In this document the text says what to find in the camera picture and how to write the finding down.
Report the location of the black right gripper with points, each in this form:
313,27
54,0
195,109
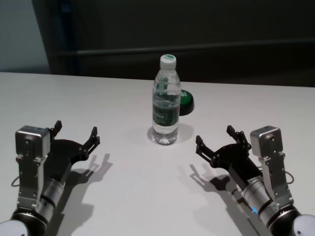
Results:
236,158

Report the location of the clear water bottle green label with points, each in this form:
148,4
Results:
165,110

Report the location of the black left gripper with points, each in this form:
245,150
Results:
65,152

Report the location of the grey horizontal rail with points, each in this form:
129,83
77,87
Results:
197,50

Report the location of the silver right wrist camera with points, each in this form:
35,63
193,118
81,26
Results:
267,142

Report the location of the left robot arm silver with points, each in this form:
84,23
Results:
53,190

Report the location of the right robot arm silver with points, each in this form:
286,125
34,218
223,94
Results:
258,196

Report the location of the green YES button black base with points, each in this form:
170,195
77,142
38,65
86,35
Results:
187,102

